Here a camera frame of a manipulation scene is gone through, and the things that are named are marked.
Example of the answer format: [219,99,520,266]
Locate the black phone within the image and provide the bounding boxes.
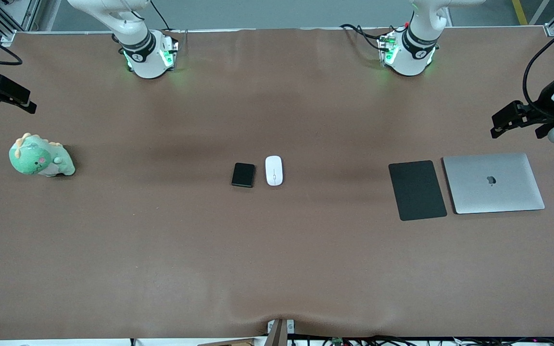
[231,162,256,188]

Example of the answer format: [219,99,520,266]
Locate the white computer mouse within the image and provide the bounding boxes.
[264,155,284,186]

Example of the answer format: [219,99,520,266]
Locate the black mouse pad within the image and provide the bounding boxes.
[388,160,448,222]

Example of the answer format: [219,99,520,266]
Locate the green dinosaur plush toy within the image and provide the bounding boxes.
[9,133,76,177]

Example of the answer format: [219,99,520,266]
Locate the silver laptop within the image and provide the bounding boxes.
[442,153,545,215]

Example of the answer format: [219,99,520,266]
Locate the brown table cover cloth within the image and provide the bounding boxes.
[0,26,554,339]

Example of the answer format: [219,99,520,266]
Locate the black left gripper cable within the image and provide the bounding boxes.
[522,19,554,121]

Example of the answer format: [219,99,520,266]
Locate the black right arm base cable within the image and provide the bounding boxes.
[150,0,173,32]

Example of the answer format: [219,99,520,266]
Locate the black left arm base cables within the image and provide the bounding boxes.
[340,23,389,51]

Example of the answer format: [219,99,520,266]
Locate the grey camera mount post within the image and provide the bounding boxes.
[266,319,295,346]

